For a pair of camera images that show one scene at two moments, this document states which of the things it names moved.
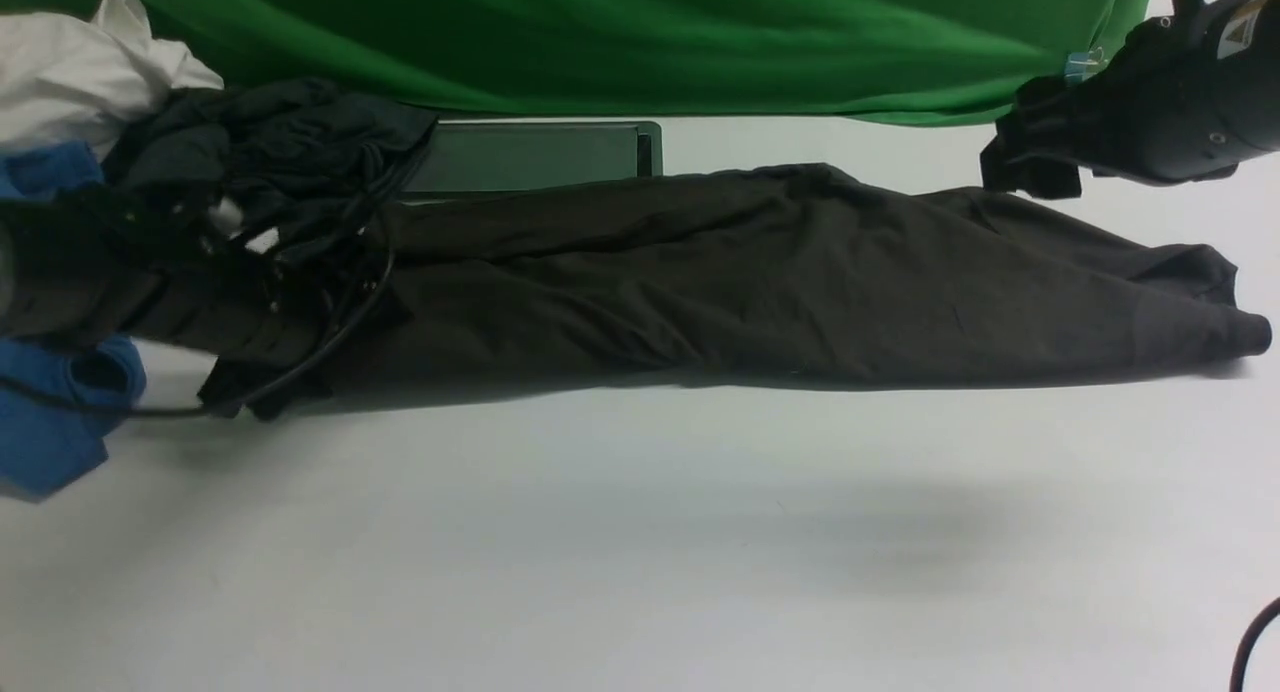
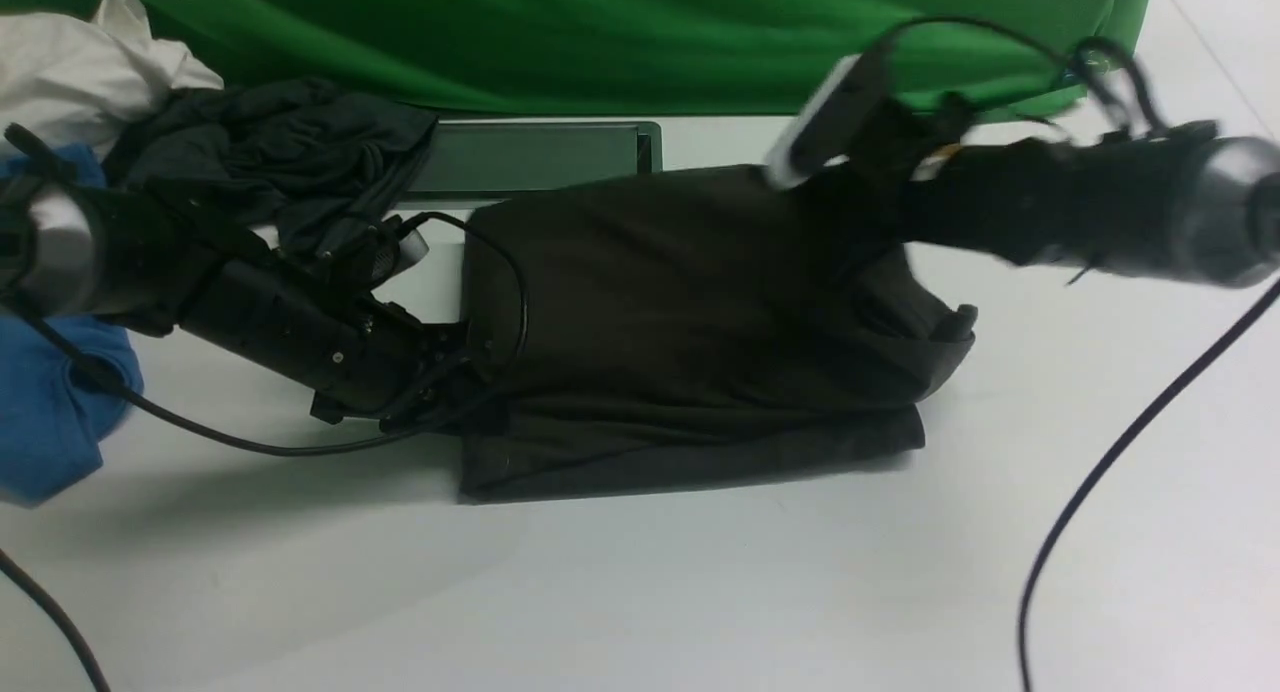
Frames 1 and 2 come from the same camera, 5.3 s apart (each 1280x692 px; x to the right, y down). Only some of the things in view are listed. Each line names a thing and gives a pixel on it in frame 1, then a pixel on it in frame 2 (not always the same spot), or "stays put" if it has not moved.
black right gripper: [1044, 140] → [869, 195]
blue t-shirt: [58, 398] stays put
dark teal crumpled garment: [289, 156] stays put
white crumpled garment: [67, 78] stays put
